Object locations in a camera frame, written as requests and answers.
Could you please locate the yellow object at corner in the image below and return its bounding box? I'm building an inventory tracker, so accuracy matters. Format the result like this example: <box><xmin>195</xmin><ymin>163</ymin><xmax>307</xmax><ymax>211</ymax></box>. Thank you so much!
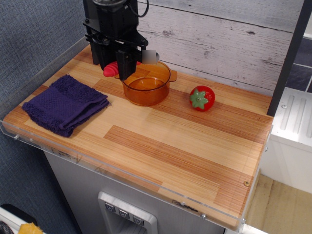
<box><xmin>18</xmin><ymin>223</ymin><xmax>43</xmax><ymax>234</ymax></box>

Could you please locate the silver dispenser panel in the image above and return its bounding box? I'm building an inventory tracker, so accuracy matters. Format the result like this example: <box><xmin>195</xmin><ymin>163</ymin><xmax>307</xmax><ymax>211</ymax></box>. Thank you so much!
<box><xmin>97</xmin><ymin>192</ymin><xmax>158</xmax><ymax>234</ymax></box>

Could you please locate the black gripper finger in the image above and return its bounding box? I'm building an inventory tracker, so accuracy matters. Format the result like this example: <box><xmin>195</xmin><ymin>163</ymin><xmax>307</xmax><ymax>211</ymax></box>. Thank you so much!
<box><xmin>90</xmin><ymin>41</ymin><xmax>117</xmax><ymax>70</ymax></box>
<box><xmin>116</xmin><ymin>50</ymin><xmax>142</xmax><ymax>80</ymax></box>

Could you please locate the dark vertical post left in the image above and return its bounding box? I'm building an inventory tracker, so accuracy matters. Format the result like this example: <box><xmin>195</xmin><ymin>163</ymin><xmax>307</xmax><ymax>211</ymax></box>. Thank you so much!
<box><xmin>83</xmin><ymin>0</ymin><xmax>99</xmax><ymax>65</ymax></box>

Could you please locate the dark vertical post right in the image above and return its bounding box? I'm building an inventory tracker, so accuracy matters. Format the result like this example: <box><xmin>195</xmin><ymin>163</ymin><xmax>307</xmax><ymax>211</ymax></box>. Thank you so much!
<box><xmin>267</xmin><ymin>0</ymin><xmax>312</xmax><ymax>117</ymax></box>

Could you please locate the grey toy fridge cabinet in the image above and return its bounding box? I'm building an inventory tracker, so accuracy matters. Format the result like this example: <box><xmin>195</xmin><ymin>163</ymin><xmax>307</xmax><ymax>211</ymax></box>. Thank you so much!
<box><xmin>43</xmin><ymin>151</ymin><xmax>226</xmax><ymax>234</ymax></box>

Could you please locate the purple folded towel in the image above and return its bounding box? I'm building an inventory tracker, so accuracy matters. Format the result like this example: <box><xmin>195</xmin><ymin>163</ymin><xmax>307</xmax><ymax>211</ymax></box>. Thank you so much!
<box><xmin>22</xmin><ymin>75</ymin><xmax>110</xmax><ymax>137</ymax></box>

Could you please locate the red handled metal spoon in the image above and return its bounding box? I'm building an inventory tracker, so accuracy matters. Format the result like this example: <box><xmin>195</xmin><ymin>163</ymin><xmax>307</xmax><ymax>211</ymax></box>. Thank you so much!
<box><xmin>103</xmin><ymin>50</ymin><xmax>159</xmax><ymax>77</ymax></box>

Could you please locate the black braided cable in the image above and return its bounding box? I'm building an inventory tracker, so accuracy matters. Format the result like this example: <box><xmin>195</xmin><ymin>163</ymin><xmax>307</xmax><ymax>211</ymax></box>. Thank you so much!
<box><xmin>0</xmin><ymin>220</ymin><xmax>12</xmax><ymax>234</ymax></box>

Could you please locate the dark vertical post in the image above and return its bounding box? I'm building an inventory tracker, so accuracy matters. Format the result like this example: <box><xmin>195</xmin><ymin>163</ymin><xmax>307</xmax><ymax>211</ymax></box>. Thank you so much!
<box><xmin>83</xmin><ymin>0</ymin><xmax>99</xmax><ymax>65</ymax></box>
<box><xmin>267</xmin><ymin>0</ymin><xmax>312</xmax><ymax>117</ymax></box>

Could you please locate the red toy strawberry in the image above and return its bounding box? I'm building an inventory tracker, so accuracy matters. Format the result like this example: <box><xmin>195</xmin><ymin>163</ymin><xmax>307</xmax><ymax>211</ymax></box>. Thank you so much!
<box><xmin>189</xmin><ymin>85</ymin><xmax>215</xmax><ymax>112</ymax></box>

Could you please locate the amber glass pot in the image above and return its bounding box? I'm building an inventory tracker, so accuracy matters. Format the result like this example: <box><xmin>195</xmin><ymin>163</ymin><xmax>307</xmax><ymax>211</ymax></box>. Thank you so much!
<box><xmin>122</xmin><ymin>61</ymin><xmax>177</xmax><ymax>106</ymax></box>

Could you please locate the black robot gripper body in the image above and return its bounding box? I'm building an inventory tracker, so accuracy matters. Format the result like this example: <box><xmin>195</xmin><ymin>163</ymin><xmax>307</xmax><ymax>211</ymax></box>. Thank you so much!
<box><xmin>83</xmin><ymin>0</ymin><xmax>148</xmax><ymax>51</ymax></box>

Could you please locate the white toy sink unit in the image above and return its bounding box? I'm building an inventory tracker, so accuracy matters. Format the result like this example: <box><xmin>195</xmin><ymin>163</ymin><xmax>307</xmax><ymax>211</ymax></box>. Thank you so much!
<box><xmin>259</xmin><ymin>88</ymin><xmax>312</xmax><ymax>193</ymax></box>

